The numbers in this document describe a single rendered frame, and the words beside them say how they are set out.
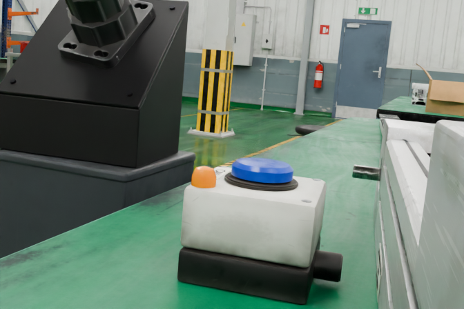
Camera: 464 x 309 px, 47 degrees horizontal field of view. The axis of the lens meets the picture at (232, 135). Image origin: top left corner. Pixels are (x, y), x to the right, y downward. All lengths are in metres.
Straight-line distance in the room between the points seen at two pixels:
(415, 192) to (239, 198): 0.11
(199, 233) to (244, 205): 0.03
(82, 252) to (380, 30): 11.19
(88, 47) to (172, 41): 0.11
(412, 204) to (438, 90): 2.36
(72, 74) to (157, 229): 0.34
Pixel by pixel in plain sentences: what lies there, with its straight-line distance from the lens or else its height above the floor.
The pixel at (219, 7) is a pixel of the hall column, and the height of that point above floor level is 1.62.
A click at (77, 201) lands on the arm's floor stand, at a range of 0.68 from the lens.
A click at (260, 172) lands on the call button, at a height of 0.85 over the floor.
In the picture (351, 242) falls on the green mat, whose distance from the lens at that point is 0.45.
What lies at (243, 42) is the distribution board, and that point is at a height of 1.45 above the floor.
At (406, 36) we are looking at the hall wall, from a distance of 11.50.
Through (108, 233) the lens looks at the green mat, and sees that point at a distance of 0.42.
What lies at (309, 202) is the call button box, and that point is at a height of 0.84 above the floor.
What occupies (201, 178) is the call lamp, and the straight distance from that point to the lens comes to 0.32.
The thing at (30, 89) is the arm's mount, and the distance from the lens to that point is 0.72.
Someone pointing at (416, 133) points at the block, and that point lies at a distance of 0.46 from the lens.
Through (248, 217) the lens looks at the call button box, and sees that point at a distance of 0.31.
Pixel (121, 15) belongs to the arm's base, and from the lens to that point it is 0.70.
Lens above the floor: 0.91
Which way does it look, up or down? 7 degrees down
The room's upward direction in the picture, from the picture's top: 5 degrees clockwise
